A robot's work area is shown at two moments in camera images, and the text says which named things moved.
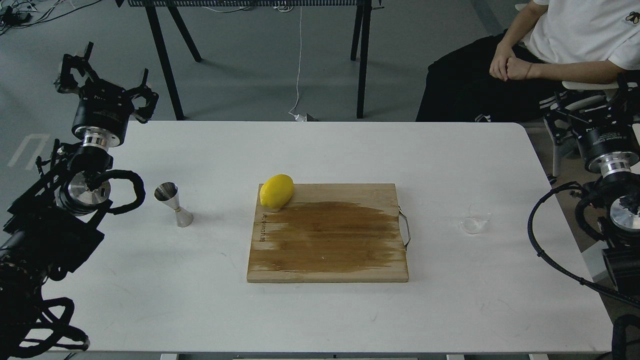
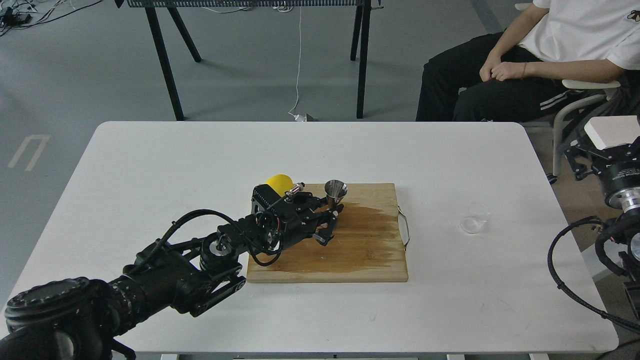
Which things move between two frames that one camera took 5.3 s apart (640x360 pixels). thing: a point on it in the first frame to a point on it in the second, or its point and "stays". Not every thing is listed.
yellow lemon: (276, 191) stays
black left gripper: (103, 114) to (282, 219)
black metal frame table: (160, 13) stays
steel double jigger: (167, 193) to (335, 190)
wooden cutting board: (330, 233) stays
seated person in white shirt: (515, 76) stays
